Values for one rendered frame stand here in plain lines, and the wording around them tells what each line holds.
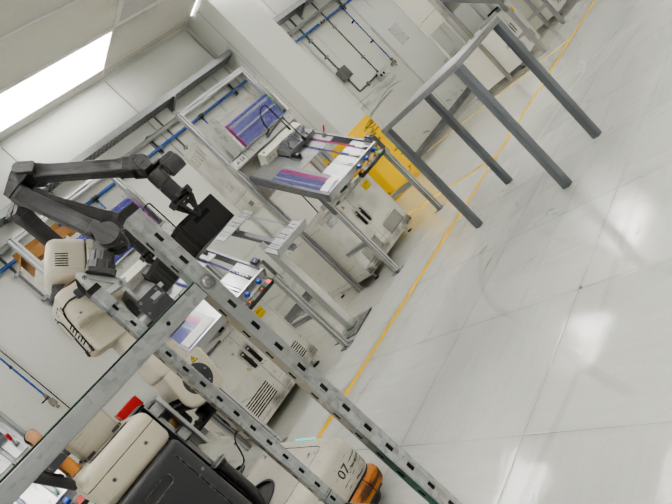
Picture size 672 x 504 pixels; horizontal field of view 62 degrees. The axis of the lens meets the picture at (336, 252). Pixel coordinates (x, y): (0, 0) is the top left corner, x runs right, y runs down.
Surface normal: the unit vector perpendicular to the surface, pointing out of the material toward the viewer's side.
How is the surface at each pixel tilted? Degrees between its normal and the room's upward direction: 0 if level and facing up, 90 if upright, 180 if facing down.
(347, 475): 90
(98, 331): 90
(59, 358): 90
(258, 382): 90
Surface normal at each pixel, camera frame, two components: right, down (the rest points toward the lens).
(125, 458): 0.47, -0.33
